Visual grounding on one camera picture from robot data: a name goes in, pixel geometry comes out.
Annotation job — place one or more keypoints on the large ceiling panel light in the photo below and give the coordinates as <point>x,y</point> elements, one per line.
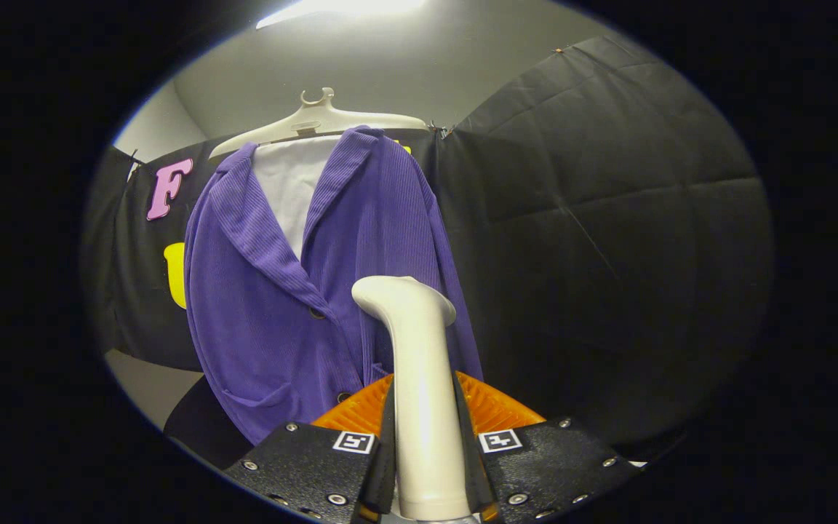
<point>339,7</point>

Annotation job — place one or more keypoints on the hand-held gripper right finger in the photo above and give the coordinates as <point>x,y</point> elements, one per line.
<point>550,462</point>

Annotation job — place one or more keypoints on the white garment steamer head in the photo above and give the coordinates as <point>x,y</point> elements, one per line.
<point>423,393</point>

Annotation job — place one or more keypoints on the black backdrop cloth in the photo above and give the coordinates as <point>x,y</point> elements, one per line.
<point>608,255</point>

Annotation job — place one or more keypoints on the white clothes hanger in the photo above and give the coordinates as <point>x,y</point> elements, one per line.
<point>317,120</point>

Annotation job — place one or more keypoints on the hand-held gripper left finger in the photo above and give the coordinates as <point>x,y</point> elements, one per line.
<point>317,466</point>

